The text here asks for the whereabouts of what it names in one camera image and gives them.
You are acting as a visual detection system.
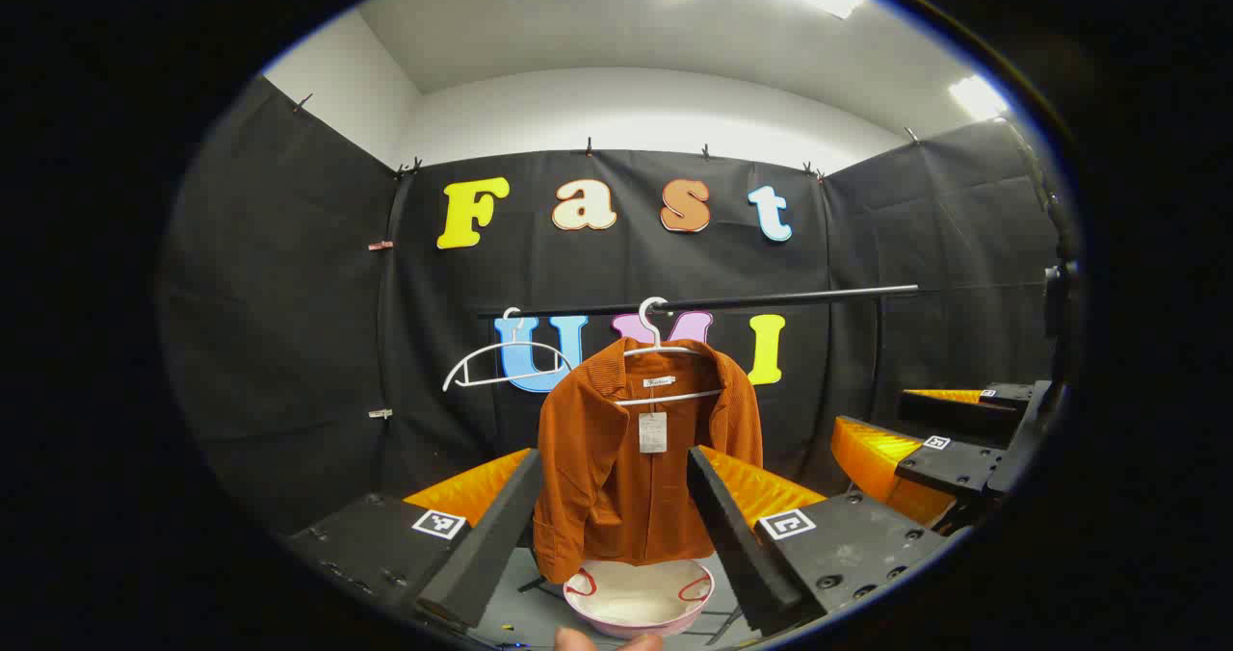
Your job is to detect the orange corduroy jacket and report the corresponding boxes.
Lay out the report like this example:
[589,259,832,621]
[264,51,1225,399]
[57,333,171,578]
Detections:
[532,336,765,585]

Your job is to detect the row of black backdrop clips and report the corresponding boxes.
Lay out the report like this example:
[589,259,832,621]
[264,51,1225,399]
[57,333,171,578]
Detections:
[294,92,921,182]

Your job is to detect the white laundry hamper red handles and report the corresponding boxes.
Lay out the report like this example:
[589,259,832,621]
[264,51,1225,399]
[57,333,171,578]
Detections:
[564,557,716,639]

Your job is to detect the black backdrop cloth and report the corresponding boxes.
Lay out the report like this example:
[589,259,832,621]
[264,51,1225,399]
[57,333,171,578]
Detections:
[159,78,1070,536]

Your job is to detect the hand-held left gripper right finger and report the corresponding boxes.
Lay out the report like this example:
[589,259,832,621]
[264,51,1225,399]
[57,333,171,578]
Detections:
[686,445,950,638]

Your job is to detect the black clothes rack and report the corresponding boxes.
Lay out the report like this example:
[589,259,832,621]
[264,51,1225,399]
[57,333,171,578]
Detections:
[477,285,921,647]

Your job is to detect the small ceiling light panel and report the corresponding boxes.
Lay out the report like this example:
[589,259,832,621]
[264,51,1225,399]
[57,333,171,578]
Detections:
[949,75,1010,120]

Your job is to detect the white plastic hanger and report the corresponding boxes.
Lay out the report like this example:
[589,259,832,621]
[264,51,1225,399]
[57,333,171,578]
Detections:
[442,307,576,393]
[615,297,725,407]

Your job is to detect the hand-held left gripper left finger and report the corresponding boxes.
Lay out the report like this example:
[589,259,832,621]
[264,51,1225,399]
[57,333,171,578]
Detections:
[285,447,545,633]

